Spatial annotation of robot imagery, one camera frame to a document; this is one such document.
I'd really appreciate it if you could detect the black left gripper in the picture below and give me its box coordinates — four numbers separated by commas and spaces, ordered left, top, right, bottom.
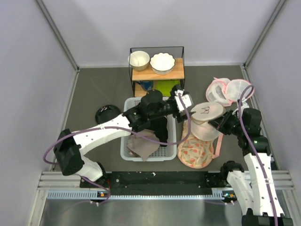
149, 86, 195, 123

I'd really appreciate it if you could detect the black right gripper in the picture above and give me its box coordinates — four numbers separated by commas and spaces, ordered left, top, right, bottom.
209, 108, 246, 137

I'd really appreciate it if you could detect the white mesh laundry bag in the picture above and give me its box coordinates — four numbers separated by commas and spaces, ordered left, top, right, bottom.
191, 102, 225, 141

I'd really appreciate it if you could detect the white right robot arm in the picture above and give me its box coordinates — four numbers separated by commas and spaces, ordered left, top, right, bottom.
209, 108, 293, 226

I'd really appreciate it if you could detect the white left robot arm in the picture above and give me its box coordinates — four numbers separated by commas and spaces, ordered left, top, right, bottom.
51, 88, 193, 187

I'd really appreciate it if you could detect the pink trimmed mesh laundry bag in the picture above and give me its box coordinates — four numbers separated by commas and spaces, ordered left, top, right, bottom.
206, 78, 251, 107

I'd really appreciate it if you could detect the tulip print mesh bra bag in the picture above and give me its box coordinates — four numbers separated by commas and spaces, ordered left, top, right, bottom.
177, 120, 223, 169

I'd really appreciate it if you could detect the white plastic laundry basket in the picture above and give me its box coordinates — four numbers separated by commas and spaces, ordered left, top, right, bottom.
120, 97, 177, 161

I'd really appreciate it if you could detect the beige bra in basket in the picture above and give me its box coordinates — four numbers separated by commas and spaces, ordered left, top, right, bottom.
127, 134, 160, 161

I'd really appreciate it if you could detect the green plastic plate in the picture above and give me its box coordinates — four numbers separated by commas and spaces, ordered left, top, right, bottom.
154, 80, 180, 97

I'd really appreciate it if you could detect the black garment in basket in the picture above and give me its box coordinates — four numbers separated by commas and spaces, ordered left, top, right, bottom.
149, 117, 168, 147

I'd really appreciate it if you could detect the blue mug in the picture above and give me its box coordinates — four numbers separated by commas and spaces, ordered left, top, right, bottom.
136, 81, 154, 91

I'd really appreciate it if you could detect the white scalloped bowl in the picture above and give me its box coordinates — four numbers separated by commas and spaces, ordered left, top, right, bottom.
150, 53, 175, 75

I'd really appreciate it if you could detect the cream round bowl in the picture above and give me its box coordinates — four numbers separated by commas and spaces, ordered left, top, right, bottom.
128, 51, 150, 71

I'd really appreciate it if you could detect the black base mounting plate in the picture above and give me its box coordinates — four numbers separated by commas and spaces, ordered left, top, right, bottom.
79, 170, 238, 195

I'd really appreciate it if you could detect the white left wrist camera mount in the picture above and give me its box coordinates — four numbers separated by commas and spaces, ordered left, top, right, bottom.
171, 84, 193, 113

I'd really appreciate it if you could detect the black wire wooden shelf rack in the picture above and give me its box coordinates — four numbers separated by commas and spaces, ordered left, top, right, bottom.
127, 46, 185, 97

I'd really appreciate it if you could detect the grey slotted cable duct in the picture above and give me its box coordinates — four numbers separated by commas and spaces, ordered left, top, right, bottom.
47, 188, 234, 200

